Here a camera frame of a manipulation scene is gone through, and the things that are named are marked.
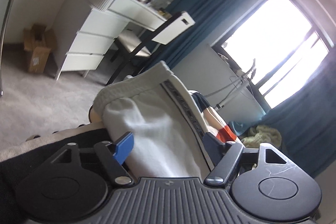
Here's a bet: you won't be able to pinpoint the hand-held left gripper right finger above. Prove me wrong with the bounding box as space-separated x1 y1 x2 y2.
203 132 293 186

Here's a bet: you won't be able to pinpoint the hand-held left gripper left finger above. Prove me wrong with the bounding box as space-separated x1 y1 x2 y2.
47 132 135 186

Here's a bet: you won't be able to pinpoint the cream white sweatpants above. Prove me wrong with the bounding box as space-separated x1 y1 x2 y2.
94 61 229 178

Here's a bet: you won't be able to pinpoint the pile of clothes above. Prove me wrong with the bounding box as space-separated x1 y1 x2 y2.
262 67 336 177

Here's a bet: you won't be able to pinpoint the standing garment steamer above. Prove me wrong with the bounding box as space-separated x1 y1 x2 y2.
205 59 259 109

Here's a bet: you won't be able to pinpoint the striped fleece blanket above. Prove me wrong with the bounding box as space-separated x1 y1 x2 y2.
0 91 237 224

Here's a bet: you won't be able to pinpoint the white vanity desk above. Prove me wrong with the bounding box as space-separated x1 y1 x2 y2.
54 0 168 80

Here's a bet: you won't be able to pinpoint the cardboard box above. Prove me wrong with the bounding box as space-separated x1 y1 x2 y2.
23 24 57 74

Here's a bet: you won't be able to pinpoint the white and black chair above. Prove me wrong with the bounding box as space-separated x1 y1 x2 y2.
106 11 196 85

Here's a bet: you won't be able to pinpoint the dark framed window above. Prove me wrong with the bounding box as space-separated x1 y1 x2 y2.
211 0 336 111

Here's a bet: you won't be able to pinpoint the metal rack pole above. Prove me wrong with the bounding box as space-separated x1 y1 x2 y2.
0 0 37 97

